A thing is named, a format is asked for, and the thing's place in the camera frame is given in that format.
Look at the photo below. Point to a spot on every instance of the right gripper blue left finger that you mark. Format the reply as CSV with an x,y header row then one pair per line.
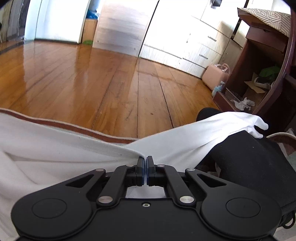
x,y
123,177

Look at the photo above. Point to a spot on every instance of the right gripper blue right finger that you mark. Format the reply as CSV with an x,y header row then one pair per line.
x,y
174,186

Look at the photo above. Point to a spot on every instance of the white sweatshirt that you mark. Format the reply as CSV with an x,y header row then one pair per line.
x,y
34,156

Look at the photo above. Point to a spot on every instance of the striped floor rug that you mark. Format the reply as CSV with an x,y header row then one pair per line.
x,y
70,127

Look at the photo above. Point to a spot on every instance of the blue spray bottle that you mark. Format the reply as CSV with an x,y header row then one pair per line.
x,y
218,88

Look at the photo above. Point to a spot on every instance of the pink handbag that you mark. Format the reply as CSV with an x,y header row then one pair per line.
x,y
214,74

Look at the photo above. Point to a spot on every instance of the green object near cabinet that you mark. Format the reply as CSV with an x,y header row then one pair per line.
x,y
88,42

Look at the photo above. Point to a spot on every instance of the white drawer cabinet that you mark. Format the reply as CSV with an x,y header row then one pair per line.
x,y
185,35

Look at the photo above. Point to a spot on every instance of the dark wooden desk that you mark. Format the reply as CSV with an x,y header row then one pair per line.
x,y
264,68

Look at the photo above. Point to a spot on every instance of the cardboard box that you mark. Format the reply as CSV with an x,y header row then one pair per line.
x,y
89,30

